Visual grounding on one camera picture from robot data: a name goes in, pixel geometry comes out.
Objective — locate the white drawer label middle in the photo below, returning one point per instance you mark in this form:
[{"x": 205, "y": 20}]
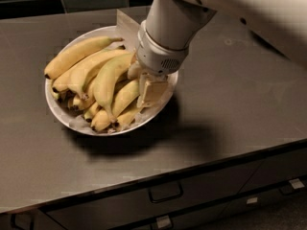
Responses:
[{"x": 252, "y": 200}]

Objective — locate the white drawer label lower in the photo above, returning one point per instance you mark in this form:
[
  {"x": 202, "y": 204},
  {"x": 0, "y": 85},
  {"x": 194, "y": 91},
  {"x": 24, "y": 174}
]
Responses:
[{"x": 163, "y": 222}]

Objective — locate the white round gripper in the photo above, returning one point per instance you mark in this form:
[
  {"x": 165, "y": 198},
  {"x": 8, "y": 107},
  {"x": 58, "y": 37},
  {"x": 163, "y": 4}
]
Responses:
[{"x": 155, "y": 57}]

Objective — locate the small hidden yellow banana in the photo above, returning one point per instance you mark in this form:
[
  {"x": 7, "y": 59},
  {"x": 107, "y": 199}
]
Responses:
[{"x": 76, "y": 103}]

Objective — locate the top yellow banana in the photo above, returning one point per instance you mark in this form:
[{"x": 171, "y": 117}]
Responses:
[{"x": 67, "y": 58}]

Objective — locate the white drawer label right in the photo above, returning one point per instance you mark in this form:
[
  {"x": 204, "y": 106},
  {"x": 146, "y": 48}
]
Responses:
[{"x": 296, "y": 184}]

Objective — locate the black drawer handle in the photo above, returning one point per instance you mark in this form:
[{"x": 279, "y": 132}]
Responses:
[{"x": 165, "y": 192}]

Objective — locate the white drawer label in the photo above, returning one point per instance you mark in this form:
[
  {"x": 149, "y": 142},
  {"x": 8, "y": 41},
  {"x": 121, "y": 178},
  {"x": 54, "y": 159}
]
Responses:
[
  {"x": 296, "y": 184},
  {"x": 252, "y": 200},
  {"x": 163, "y": 222}
]

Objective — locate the white banana bowl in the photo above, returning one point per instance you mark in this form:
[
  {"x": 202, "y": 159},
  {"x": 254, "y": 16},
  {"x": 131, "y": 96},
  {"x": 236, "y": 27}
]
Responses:
[{"x": 60, "y": 115}]

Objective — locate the central curved yellow banana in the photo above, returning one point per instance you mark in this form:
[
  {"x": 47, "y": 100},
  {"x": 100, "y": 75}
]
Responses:
[{"x": 104, "y": 85}]

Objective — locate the greenish lower yellow banana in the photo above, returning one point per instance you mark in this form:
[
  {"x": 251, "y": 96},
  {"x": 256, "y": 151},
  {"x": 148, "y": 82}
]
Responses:
[{"x": 114, "y": 105}]

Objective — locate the black handle lower left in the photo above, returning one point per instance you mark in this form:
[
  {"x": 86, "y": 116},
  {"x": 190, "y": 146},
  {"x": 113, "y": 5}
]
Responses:
[{"x": 23, "y": 221}]

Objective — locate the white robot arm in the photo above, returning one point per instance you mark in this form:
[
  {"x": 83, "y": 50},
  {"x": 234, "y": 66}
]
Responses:
[{"x": 164, "y": 37}]

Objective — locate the bottom yellow banana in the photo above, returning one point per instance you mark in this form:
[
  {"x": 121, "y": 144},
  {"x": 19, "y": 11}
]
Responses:
[{"x": 126, "y": 118}]

